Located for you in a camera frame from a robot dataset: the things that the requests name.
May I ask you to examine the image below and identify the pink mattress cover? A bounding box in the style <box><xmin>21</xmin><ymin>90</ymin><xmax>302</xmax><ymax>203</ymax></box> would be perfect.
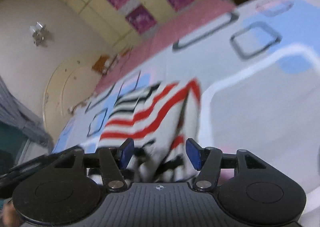
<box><xmin>93</xmin><ymin>0</ymin><xmax>236</xmax><ymax>95</ymax></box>

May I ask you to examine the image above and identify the patterned blue pink grey bedsheet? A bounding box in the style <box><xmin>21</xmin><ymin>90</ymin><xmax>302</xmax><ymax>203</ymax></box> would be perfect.
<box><xmin>54</xmin><ymin>0</ymin><xmax>319</xmax><ymax>217</ymax></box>

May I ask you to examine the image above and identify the white floral pillow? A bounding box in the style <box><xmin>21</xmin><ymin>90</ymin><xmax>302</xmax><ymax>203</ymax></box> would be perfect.
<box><xmin>68</xmin><ymin>93</ymin><xmax>97</xmax><ymax>115</ymax></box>

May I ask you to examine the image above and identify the white red black striped sweater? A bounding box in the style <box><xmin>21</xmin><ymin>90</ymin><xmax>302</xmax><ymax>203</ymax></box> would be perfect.
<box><xmin>97</xmin><ymin>78</ymin><xmax>201</xmax><ymax>184</ymax></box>

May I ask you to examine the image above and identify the grey curtain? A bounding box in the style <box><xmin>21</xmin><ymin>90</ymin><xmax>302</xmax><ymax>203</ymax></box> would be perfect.
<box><xmin>1</xmin><ymin>78</ymin><xmax>53</xmax><ymax>152</ymax></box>

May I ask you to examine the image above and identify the purple poster lower left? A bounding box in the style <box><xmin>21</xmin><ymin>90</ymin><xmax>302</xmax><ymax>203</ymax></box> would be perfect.
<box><xmin>126</xmin><ymin>5</ymin><xmax>157</xmax><ymax>35</ymax></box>

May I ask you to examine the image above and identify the orange patterned pillow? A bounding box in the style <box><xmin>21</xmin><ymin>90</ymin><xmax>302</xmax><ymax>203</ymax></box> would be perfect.
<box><xmin>92</xmin><ymin>55</ymin><xmax>119</xmax><ymax>75</ymax></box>

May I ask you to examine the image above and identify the cream wooden headboard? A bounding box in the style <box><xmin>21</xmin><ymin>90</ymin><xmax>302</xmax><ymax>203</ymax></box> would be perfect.
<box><xmin>42</xmin><ymin>52</ymin><xmax>103</xmax><ymax>143</ymax></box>

